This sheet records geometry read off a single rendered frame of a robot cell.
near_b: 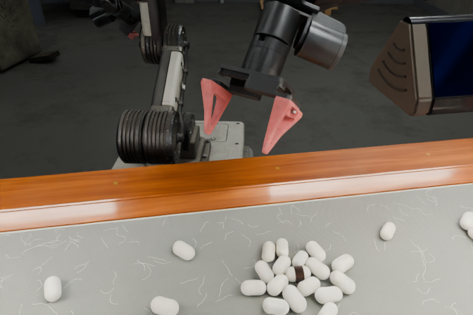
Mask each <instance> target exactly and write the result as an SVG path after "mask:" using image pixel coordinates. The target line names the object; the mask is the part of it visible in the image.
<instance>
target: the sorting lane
mask: <svg viewBox="0 0 473 315"><path fill-rule="evenodd" d="M466 212H473V183H470V184H458V185H450V186H437V187H431V188H418V189H410V190H404V191H390V192H383V193H371V194H363V195H350V196H344V197H336V198H323V199H317V200H304V201H296V202H283V203H277V204H269V205H256V206H250V207H237V208H229V209H223V210H210V211H202V212H190V213H183V214H170V215H163V216H156V217H143V218H136V219H123V220H116V221H103V222H96V223H89V224H76V225H69V226H56V227H49V228H42V229H29V230H22V231H9V232H2V233H0V315H160V314H155V313H153V312H152V310H151V301H152V300H153V299H154V298H155V297H157V296H161V297H166V298H169V299H172V300H175V301H177V303H178V305H179V311H178V312H177V314H176V315H275V314H268V313H266V312H265V311H264V310H263V301H264V299H266V298H268V297H273V298H277V299H282V300H284V298H283V294H282V291H281V292H280V294H278V295H277V296H272V295H270V294H269V293H268V292H267V283H265V284H266V291H265V293H264V294H263V295H250V296H248V295H245V294H243V293H242V291H241V284H242V283H243V282H244V281H247V280H261V279H260V277H259V275H258V274H257V273H256V270H255V265H256V263H257V262H258V261H261V260H262V261H264V260H263V258H262V251H263V244H264V243H265V242H267V241H271V242H273V243H274V244H275V258H274V259H273V261H271V262H266V263H267V264H268V266H269V267H270V269H271V270H272V267H273V265H274V263H275V262H276V261H277V260H278V258H279V257H278V256H277V253H276V242H277V240H278V239H280V238H284V239H286V240H287V242H288V248H289V254H288V257H289V258H290V260H291V265H290V267H291V266H293V264H292V259H293V258H294V257H295V255H296V254H297V253H298V252H299V251H301V250H303V251H306V248H305V247H306V244H307V243H308V242H310V241H315V242H316V243H317V244H318V245H319V246H320V247H321V248H322V249H323V250H324V251H325V254H326V257H325V260H324V261H323V262H322V263H323V264H325V265H326V266H328V268H329V270H330V274H331V272H333V270H332V262H333V261H334V260H335V259H336V258H338V257H340V256H341V255H345V254H347V255H350V256H351V257H352V258H353V260H354V265H353V267H352V268H350V269H349V270H347V271H345V272H344V274H345V275H346V276H347V277H349V278H350V279H352V280H353V281H354V283H355V291H354V292H353V293H351V294H345V293H343V292H342V294H343V296H342V299H341V301H340V302H335V305H336V306H337V308H338V313H337V315H473V239H471V238H470V237H469V235H468V230H465V229H463V228H462V227H461V226H460V220H461V219H462V216H463V214H464V213H466ZM386 222H391V223H393V224H394V225H395V227H396V231H395V233H394V234H393V238H392V239H391V240H384V239H383V238H381V236H380V231H381V229H382V226H383V225H384V223H386ZM179 240H181V241H184V242H185V243H187V244H188V245H190V246H192V247H193V249H194V250H195V255H194V258H193V259H190V260H185V259H182V258H181V257H179V256H178V255H176V254H175V253H174V252H173V250H172V246H173V244H174V243H175V242H176V241H179ZM306 252H307V251H306ZM307 253H308V252H307ZM309 257H311V256H310V255H309V254H308V258H309ZM272 272H273V271H272ZM50 276H57V277H59V278H60V280H61V290H62V292H61V296H60V298H59V299H58V300H56V301H55V302H48V301H47V300H46V299H45V298H44V282H45V280H46V279H47V278H48V277H50ZM285 301H286V300H285Z"/></svg>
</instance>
